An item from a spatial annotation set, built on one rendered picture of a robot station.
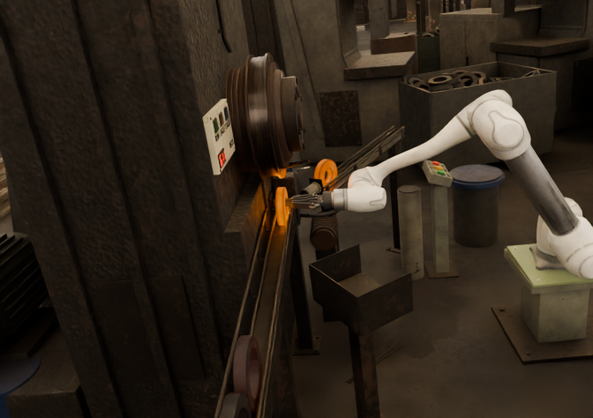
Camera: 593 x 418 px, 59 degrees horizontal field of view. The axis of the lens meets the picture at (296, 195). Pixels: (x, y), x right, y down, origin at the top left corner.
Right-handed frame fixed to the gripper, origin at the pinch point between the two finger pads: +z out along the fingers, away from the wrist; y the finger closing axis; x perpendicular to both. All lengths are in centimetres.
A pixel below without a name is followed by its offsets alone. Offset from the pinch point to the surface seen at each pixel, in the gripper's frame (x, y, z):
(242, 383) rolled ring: -4, -99, 0
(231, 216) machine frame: 10.4, -35.7, 12.8
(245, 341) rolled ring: 1, -90, 0
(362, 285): -14, -41, -30
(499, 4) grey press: 49, 359, -181
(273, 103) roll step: 44.0, -17.9, -2.4
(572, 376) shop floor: -71, -22, -111
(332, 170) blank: -3.4, 45.8, -19.6
